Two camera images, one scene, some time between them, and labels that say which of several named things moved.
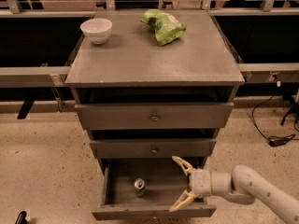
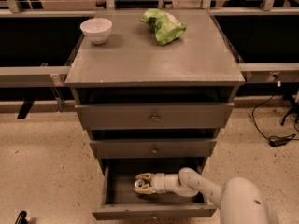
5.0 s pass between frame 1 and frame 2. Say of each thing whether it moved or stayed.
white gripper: moved
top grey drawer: stayed
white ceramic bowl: stayed
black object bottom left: stayed
